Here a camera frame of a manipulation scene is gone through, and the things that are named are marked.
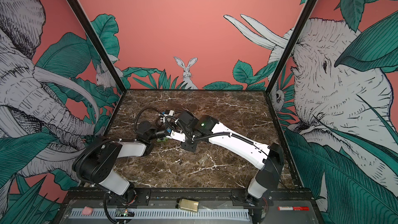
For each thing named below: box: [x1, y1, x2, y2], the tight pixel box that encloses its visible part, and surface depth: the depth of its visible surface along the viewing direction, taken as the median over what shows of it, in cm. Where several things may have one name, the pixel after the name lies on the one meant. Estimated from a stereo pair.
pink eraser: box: [81, 205, 93, 216], surface depth 70 cm
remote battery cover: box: [197, 155, 208, 165], surface depth 88 cm
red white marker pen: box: [277, 206, 310, 212], surface depth 73 cm
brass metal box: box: [175, 198, 199, 213], surface depth 70 cm
